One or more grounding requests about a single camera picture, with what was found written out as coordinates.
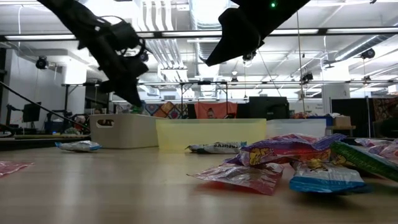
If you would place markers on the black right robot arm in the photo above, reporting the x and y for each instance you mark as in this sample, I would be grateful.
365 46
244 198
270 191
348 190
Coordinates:
289 6

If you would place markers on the green sour candy bag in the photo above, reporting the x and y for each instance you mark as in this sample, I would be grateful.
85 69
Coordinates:
136 109
363 160

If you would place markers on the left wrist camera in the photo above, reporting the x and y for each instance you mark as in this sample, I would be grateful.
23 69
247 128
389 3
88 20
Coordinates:
122 35

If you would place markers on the wide silver ceiling duct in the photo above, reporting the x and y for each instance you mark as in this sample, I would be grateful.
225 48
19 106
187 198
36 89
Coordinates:
205 12

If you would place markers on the black ceiling spotlight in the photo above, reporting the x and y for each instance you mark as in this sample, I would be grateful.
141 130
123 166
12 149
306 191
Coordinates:
368 53
145 58
308 76
42 62
248 57

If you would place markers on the purple sour candy bag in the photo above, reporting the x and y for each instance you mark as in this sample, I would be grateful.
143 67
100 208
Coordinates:
280 149

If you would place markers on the black lighting truss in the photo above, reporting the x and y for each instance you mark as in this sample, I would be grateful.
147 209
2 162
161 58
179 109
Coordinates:
280 82

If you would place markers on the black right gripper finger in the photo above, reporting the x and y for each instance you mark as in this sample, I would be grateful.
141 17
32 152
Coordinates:
227 48
230 56

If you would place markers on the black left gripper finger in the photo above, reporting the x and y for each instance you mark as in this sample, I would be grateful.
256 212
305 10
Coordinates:
119 96
124 88

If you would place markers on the yellow plastic bin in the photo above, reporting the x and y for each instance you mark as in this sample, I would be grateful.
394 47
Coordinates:
202 132

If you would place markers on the small black monitor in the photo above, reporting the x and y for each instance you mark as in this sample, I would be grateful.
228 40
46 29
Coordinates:
31 112

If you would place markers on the white pillar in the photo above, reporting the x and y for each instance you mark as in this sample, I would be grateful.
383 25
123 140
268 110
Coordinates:
335 96

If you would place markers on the clear plastic bin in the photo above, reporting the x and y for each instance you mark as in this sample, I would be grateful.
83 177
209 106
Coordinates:
295 129

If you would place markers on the blue tub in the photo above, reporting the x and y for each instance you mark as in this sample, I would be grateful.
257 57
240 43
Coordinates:
320 121

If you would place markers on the pink clear candy bar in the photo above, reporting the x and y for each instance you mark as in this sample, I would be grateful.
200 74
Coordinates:
242 178
12 167
390 152

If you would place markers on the black overhead frame bar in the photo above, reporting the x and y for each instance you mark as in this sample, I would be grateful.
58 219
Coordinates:
321 31

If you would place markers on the colourful patterned quilt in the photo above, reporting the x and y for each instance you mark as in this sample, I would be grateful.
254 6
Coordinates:
161 109

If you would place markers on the large black screen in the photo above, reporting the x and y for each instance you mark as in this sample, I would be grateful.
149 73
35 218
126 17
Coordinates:
269 107

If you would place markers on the orange cloth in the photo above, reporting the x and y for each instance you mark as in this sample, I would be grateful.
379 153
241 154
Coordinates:
222 109

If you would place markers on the cardboard box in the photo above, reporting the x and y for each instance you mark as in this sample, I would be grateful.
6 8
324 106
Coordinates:
342 120

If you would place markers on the grey plastic bin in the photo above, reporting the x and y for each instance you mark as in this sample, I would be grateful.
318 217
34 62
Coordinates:
130 133

